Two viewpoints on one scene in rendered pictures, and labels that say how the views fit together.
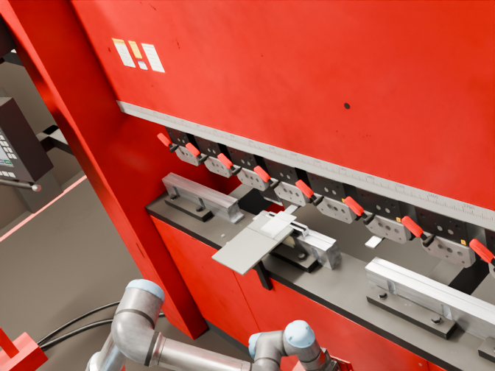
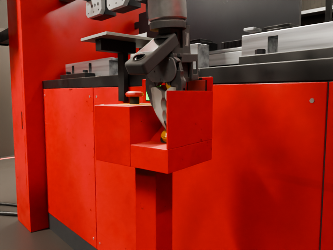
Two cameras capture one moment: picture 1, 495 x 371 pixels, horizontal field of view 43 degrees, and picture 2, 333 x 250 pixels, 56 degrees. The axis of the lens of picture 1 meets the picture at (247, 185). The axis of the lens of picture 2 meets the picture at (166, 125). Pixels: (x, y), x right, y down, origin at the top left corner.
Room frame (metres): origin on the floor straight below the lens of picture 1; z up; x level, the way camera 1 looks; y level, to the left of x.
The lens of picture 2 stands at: (0.64, 0.13, 0.81)
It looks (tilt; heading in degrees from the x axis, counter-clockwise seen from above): 6 degrees down; 349
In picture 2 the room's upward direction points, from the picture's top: straight up
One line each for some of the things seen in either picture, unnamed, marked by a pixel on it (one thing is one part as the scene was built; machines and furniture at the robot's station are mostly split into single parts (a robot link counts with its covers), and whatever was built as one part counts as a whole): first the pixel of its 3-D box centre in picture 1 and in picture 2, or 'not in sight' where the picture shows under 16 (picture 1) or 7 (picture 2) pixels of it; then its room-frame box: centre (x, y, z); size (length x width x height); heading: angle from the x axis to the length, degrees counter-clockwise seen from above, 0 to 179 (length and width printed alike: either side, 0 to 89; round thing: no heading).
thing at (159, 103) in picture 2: not in sight; (166, 106); (1.28, 0.01, 0.78); 0.06 x 0.03 x 0.09; 132
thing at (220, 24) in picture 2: not in sight; (200, 35); (2.35, -0.39, 1.12); 1.13 x 0.02 x 0.44; 31
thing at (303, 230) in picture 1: (286, 224); not in sight; (1.87, -0.08, 0.99); 0.20 x 0.03 x 0.03; 31
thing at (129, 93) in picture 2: not in sight; (134, 98); (1.34, 0.07, 0.79); 0.04 x 0.04 x 0.04
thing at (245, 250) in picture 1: (253, 244); (125, 40); (1.82, 0.06, 1.00); 0.26 x 0.18 x 0.01; 121
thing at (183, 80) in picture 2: not in sight; (174, 85); (1.24, 0.00, 0.82); 0.05 x 0.02 x 0.09; 42
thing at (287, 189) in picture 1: (293, 175); not in sight; (1.74, -0.15, 1.26); 0.15 x 0.09 x 0.17; 31
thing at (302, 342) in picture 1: (301, 340); not in sight; (1.25, 0.02, 1.04); 0.09 x 0.08 x 0.11; 69
